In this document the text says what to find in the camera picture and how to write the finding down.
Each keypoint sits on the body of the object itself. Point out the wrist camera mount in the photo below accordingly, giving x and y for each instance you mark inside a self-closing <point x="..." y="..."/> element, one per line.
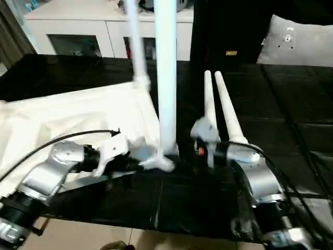
<point x="112" y="151"/>
<point x="205" y="127"/>

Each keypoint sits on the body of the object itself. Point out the black cabinet gold label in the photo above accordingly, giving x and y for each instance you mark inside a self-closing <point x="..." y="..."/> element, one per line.
<point x="229" y="26"/>

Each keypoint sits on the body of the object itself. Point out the light blue hanging strip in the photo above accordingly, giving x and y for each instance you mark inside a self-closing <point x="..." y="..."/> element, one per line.
<point x="30" y="2"/>

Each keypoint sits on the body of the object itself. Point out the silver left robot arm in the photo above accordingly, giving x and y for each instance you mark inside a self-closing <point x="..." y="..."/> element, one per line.
<point x="46" y="172"/>

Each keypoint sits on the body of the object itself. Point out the brown rounded robot part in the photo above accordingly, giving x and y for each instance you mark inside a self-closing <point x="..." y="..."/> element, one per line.
<point x="117" y="246"/>

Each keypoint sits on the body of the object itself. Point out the black metal table frame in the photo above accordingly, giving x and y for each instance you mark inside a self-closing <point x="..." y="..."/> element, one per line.
<point x="41" y="226"/>

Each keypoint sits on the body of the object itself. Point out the white plastic table top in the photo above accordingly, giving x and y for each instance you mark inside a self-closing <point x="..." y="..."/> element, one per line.
<point x="65" y="112"/>

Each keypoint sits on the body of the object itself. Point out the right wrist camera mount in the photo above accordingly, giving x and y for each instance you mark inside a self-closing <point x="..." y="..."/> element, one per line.
<point x="205" y="127"/>

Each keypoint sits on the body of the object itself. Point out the dark helmet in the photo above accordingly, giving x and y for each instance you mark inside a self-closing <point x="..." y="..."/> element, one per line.
<point x="184" y="5"/>

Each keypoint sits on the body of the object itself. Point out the white cabinet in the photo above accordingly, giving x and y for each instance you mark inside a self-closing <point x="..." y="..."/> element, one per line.
<point x="78" y="28"/>

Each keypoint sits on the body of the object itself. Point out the white plastic table leg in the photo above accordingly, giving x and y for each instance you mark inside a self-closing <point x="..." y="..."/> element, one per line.
<point x="136" y="39"/>
<point x="210" y="99"/>
<point x="166" y="65"/>
<point x="230" y="109"/>

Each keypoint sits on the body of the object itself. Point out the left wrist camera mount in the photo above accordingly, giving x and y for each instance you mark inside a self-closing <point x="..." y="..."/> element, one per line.
<point x="112" y="151"/>

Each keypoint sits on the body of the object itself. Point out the red bottle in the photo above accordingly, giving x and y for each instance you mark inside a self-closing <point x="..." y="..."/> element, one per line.
<point x="127" y="48"/>

